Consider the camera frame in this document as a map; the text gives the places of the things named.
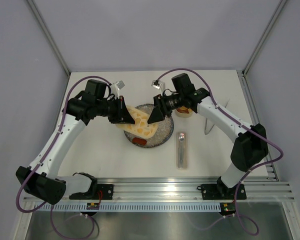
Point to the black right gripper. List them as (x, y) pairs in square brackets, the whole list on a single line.
[(160, 109)]

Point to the white slotted cable duct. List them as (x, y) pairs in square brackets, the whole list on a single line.
[(138, 207)]

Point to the speckled ceramic plate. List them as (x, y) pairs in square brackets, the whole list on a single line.
[(162, 135)]

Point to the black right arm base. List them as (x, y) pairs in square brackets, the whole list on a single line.
[(219, 191)]

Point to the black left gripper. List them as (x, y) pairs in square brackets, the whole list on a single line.
[(122, 115)]

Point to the beige patterned lunch box lid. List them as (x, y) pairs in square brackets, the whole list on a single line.
[(140, 128)]

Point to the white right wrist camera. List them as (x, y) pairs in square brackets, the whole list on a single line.
[(159, 85)]

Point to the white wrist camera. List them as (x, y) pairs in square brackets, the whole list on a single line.
[(116, 87), (159, 85)]

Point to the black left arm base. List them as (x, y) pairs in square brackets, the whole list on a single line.
[(86, 187)]

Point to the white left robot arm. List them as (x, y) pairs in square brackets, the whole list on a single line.
[(40, 179)]

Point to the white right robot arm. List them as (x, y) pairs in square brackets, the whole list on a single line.
[(249, 145)]

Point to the beige lunch box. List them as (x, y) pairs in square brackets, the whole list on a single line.
[(184, 112)]

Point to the red bacon strip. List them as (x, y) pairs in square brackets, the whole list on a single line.
[(139, 141)]

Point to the clear cutlery case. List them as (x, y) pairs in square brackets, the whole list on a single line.
[(177, 151)]

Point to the aluminium rail frame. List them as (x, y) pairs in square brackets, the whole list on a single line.
[(151, 174)]

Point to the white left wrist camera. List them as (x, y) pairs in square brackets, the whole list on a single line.
[(116, 87)]

